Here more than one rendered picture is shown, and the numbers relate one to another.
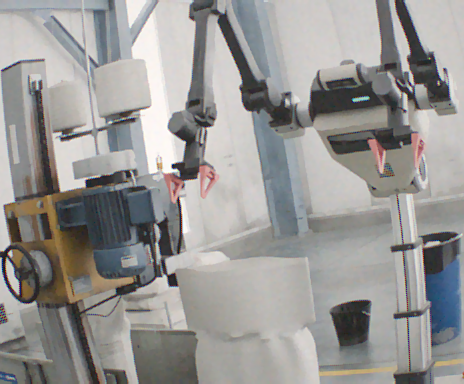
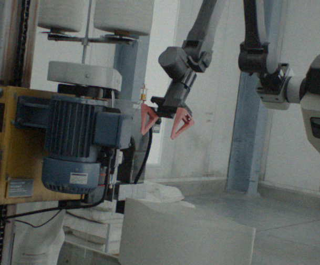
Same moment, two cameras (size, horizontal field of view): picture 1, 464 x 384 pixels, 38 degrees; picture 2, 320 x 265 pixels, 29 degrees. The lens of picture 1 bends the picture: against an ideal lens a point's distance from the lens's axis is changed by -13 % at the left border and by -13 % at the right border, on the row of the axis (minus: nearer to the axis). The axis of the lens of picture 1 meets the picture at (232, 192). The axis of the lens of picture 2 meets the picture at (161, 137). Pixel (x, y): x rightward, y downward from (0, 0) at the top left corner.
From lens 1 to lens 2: 0.41 m
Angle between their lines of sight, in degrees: 4
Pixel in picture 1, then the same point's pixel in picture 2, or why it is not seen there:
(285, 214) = (240, 174)
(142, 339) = (73, 255)
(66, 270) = (7, 169)
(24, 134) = (1, 12)
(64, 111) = (58, 8)
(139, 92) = (141, 14)
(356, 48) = not seen: outside the picture
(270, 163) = (241, 129)
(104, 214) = (68, 124)
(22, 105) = not seen: outside the picture
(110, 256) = (60, 167)
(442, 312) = not seen: outside the picture
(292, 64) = (288, 51)
